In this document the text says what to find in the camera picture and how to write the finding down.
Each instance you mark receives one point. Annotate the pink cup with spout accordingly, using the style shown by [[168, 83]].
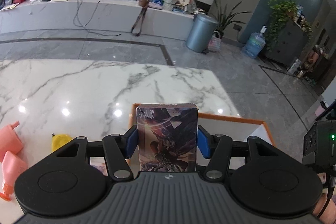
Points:
[[9, 140]]

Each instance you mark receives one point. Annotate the woven checkered basket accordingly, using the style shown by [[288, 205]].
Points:
[[215, 42]]

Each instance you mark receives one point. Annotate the pink bottle orange cap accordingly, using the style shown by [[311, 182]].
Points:
[[12, 167]]

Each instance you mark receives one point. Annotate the dark grey cabinet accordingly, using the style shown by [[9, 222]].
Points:
[[290, 43]]

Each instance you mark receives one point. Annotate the potted snake plant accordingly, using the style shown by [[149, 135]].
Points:
[[226, 17]]

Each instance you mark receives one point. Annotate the orange cardboard box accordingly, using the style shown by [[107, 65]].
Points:
[[239, 129]]

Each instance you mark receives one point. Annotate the water jug with pump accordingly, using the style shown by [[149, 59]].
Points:
[[255, 43]]

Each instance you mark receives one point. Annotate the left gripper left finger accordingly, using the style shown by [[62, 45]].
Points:
[[117, 150]]

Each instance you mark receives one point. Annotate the grey metal trash bin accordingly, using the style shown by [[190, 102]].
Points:
[[201, 32]]

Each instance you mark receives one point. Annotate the brown camera with strap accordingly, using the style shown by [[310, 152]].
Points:
[[141, 17]]

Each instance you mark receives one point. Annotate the yellow tape measure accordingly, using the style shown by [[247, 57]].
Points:
[[59, 140]]

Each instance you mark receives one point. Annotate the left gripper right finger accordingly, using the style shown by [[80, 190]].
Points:
[[217, 149]]

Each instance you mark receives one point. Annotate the white marble tv console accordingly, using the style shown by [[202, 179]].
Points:
[[94, 15]]

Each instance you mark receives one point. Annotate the illustrated card box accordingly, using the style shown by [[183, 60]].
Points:
[[167, 137]]

